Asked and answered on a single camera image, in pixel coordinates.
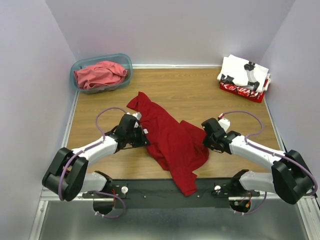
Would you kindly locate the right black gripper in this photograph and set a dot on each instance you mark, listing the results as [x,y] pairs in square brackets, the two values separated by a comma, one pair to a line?
[206,143]

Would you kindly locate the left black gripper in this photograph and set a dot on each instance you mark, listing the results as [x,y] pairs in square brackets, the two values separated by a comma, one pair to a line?
[143,140]

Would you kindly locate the dark red t shirt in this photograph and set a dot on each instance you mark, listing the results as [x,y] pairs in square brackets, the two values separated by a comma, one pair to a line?
[176,146]

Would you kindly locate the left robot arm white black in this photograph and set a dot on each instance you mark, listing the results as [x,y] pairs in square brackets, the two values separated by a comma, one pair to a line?
[67,174]

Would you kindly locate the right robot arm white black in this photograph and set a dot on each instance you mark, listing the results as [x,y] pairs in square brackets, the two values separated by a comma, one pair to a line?
[287,176]

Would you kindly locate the folded red printed t shirt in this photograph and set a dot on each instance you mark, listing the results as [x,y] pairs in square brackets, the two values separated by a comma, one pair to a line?
[251,95]

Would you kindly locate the pink t shirt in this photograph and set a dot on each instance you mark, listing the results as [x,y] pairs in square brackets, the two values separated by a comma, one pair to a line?
[100,75]

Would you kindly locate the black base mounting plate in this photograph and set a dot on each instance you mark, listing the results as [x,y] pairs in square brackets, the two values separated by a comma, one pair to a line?
[164,194]

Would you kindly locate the teal plastic bin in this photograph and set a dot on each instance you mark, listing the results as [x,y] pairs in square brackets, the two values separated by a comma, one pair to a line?
[119,58]

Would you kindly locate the folded white printed t shirt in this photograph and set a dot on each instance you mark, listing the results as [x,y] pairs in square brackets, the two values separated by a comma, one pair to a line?
[243,73]

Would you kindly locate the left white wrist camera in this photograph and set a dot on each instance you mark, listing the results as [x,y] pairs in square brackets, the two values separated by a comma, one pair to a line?
[133,118]

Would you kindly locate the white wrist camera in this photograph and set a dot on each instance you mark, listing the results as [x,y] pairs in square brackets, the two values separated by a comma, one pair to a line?
[224,123]
[133,118]

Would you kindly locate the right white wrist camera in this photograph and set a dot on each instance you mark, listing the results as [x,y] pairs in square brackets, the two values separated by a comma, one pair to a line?
[224,123]

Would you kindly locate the aluminium extrusion frame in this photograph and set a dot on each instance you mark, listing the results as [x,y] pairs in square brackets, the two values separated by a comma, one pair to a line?
[46,195]

